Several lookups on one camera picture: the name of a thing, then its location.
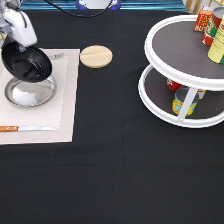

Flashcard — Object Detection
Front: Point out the red soup can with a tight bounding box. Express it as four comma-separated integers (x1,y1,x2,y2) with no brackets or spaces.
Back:
202,6,224,46

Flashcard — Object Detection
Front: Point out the wooden handled knife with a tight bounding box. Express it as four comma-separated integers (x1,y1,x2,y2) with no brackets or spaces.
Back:
0,126,57,132

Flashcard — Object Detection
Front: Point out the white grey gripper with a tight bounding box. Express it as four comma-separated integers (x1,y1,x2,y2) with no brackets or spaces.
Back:
0,0,37,47

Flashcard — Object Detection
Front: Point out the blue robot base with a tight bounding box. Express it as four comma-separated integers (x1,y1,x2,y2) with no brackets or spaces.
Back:
22,0,185,11

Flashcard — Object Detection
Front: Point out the round wooden coaster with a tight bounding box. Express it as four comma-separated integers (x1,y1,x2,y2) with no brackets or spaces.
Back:
80,45,113,68

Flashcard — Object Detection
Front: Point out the wooden lattice screen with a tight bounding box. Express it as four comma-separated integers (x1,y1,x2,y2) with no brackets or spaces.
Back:
182,0,224,14

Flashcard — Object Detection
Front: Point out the white two-tier lazy Susan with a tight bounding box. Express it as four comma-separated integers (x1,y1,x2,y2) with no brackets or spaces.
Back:
138,15,224,128

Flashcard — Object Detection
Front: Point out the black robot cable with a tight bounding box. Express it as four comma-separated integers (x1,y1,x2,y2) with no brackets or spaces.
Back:
43,0,116,19

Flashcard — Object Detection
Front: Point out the black ribbed bowl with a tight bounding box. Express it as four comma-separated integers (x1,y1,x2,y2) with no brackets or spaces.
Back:
1,42,52,83

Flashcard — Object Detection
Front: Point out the beige woven placemat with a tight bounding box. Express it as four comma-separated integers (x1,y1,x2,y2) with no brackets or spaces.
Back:
0,49,80,145

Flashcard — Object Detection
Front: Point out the yellow blue tin can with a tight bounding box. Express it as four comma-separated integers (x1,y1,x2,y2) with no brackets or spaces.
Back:
171,86,200,117

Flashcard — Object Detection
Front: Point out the green yellow cylindrical canister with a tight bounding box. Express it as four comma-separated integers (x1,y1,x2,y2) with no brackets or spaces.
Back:
208,16,224,64

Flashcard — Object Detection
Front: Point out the wooden handled fork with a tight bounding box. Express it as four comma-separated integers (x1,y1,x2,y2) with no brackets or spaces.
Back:
48,53,64,60

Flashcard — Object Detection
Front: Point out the orange red carton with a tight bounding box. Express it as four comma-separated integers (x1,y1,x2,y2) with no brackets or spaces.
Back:
194,7,213,32

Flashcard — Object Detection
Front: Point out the red yellow flat box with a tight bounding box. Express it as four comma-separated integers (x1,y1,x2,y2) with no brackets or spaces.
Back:
167,79,181,90

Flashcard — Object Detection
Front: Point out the round silver metal plate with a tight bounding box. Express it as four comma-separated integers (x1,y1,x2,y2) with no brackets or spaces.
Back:
4,76,57,107

